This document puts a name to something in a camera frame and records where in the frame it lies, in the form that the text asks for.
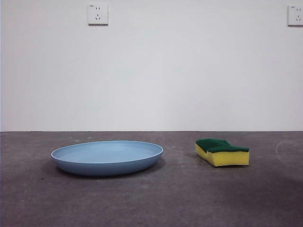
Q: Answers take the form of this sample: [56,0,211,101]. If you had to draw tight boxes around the blue round plate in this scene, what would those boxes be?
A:
[50,140,164,177]

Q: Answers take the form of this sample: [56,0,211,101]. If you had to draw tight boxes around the yellow sponge with green pad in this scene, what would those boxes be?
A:
[195,139,250,168]

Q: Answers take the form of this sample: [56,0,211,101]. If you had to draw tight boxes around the white wall socket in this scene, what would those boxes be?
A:
[287,5,303,27]
[88,4,109,26]

